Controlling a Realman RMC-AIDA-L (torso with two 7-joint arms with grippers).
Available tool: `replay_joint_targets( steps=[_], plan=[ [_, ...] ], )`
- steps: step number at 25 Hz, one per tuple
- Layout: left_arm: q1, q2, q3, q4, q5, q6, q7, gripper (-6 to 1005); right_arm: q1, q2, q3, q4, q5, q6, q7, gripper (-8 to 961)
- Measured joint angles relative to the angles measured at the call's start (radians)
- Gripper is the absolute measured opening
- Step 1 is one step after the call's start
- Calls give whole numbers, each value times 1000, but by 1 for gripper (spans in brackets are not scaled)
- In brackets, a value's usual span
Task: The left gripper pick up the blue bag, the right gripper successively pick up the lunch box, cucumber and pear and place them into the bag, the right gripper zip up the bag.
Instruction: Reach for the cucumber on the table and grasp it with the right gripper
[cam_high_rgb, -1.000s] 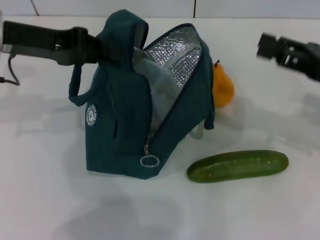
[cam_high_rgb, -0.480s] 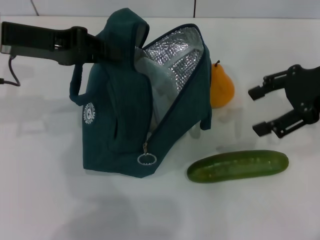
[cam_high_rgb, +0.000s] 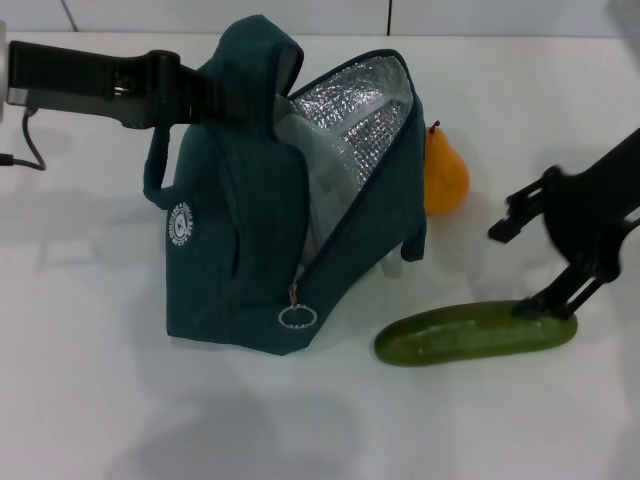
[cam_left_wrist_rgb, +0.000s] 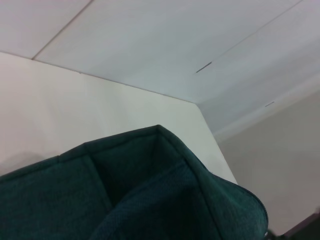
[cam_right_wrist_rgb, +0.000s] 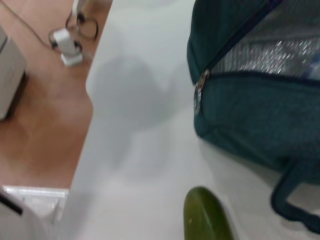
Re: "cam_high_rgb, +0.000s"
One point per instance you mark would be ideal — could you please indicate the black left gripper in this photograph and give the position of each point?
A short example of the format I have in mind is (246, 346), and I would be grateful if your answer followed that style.
(100, 85)

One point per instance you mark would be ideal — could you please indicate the dark teal insulated lunch bag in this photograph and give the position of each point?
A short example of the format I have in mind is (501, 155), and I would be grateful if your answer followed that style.
(235, 250)

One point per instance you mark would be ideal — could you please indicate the orange pear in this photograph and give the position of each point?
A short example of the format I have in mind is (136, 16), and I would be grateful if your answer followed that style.
(445, 175)

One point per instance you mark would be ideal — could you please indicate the clear blue-rimmed food container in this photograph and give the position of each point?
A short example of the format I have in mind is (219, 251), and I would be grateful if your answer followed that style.
(305, 145)

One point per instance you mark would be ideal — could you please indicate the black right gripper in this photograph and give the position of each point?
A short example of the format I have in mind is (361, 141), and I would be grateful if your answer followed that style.
(590, 210)

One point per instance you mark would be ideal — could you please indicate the green cucumber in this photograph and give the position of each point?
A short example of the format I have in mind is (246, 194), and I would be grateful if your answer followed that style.
(450, 337)

